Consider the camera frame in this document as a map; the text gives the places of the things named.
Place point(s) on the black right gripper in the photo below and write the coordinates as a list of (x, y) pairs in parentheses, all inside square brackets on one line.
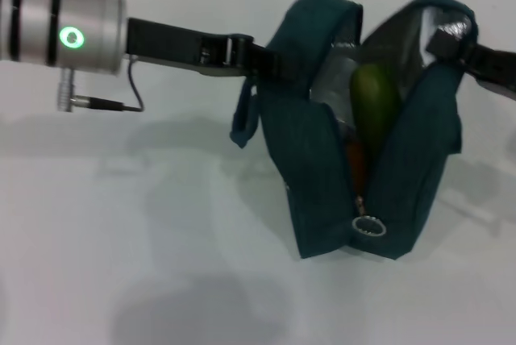
[(496, 65)]

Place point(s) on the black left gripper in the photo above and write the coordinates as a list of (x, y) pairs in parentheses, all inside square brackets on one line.
[(173, 44)]

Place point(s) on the green cucumber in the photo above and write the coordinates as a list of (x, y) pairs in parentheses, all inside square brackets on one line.
[(373, 111)]

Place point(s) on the orange pear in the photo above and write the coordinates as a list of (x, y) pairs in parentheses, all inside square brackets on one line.
[(356, 163)]

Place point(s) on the dark teal insulated lunch bag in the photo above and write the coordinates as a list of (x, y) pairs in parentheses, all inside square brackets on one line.
[(314, 200)]

